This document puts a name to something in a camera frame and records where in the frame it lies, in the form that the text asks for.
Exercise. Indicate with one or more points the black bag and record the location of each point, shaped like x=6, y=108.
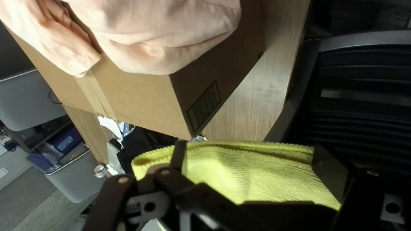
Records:
x=141, y=145

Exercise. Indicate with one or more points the clear plastic wrapping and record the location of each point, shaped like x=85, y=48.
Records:
x=113, y=125

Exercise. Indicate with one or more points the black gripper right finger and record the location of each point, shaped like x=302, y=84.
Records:
x=372, y=200

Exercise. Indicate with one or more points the large brown cardboard box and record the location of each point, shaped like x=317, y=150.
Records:
x=136, y=102

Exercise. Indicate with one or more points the peach shirt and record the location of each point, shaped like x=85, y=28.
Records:
x=162, y=38

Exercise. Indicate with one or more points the yellow green shirt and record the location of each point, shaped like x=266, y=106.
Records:
x=248, y=170

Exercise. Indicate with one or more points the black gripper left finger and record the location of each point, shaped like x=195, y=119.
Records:
x=128, y=200

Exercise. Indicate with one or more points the blue bin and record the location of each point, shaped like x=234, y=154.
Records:
x=59, y=145

